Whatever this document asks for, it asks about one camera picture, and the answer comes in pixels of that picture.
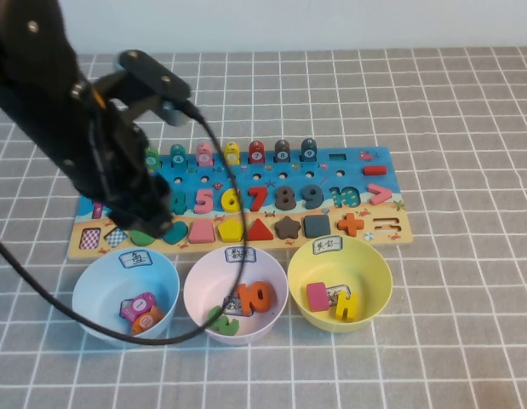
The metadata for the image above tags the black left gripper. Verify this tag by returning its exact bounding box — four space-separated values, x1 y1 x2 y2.
71 118 175 239

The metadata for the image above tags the pink fish piece one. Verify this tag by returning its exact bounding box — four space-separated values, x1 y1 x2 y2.
119 291 157 320

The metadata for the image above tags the light pink bowl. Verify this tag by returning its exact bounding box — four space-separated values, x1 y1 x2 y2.
183 245 289 346

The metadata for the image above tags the light blue bowl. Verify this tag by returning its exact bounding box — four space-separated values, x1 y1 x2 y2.
72 249 180 349

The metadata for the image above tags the orange fish piece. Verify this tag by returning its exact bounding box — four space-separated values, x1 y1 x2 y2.
130 307 164 337

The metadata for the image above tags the colourful wooden puzzle board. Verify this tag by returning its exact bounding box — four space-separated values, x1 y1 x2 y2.
66 147 415 260

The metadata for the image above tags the orange plus sign piece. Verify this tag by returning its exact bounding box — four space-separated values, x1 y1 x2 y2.
337 212 365 237

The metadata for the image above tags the yellow equals sign piece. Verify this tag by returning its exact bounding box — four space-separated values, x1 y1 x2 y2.
329 291 359 323

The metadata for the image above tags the light yellow bowl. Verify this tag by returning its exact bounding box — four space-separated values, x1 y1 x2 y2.
287 235 393 335

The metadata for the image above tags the pink greater-than sign piece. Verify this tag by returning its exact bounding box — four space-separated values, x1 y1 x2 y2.
367 184 393 205

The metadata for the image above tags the green wooden circle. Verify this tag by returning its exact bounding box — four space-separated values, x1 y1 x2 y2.
129 228 157 247

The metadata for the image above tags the teal wooden number four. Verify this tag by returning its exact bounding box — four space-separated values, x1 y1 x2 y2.
169 191 188 216

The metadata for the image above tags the teal wooden heart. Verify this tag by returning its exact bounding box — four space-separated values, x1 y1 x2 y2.
162 222 190 247

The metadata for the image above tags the pink wooden trapezoid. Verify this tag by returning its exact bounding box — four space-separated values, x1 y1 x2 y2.
188 220 216 245

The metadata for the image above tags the pink wooden number five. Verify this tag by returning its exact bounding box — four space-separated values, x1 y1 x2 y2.
193 188 215 215

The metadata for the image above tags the teal fish peg four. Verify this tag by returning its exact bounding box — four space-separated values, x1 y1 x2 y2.
169 143 187 167

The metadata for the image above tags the yellow wooden number six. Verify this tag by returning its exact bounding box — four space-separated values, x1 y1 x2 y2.
221 187 243 213

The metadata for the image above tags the yellow wooden pentagon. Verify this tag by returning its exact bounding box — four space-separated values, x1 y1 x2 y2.
217 219 246 243

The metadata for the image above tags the pink fish peg five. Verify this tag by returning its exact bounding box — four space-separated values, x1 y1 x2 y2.
196 142 214 166

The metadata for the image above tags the yellow fish peg six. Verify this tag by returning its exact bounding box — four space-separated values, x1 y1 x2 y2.
223 141 241 166

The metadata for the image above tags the red wooden triangle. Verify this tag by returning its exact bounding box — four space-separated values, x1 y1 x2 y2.
245 217 275 241

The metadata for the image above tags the red wooden number seven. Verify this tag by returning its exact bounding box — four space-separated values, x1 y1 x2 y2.
247 186 270 212

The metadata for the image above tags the orange wooden number ten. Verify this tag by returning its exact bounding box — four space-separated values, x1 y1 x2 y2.
236 280 275 317

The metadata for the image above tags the red fish peg seven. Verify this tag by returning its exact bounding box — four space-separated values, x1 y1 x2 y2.
249 140 267 164

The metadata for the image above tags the light green wooden number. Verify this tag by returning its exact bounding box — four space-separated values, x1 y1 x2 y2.
207 305 241 337

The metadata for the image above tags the brown wooden number eight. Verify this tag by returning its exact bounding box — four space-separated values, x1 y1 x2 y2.
275 185 297 210

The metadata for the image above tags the brown wooden star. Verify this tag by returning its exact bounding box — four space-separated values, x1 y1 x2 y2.
274 216 302 240

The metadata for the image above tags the brown fish peg eight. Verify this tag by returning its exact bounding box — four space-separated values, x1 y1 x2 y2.
274 139 292 164

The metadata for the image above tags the slate wooden square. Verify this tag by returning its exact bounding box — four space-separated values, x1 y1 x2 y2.
303 215 331 239

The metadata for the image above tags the slate wooden number nine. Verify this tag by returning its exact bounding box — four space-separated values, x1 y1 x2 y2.
301 184 325 210

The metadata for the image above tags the slate fish peg nine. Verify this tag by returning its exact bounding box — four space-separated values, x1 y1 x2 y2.
300 137 318 162

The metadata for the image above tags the pink wooden rectangle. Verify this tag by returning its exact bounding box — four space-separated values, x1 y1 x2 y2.
306 281 330 313

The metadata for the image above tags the grey grid tablecloth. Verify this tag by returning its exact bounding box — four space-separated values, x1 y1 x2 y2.
0 46 527 409

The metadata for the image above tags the black camera cable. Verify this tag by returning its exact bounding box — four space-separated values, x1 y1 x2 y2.
0 100 249 345

